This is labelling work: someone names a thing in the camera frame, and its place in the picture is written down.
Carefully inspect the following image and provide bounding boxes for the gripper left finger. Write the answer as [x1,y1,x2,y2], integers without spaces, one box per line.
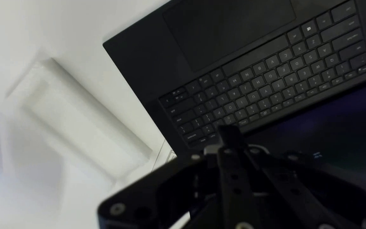
[97,125,245,229]

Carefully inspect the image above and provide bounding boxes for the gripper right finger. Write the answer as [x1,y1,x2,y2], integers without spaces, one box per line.
[232,125,366,229]

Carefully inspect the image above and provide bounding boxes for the black laptop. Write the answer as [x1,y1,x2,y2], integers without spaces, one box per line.
[102,0,366,194]

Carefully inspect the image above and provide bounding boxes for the long white box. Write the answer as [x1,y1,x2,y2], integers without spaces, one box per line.
[4,57,154,183]

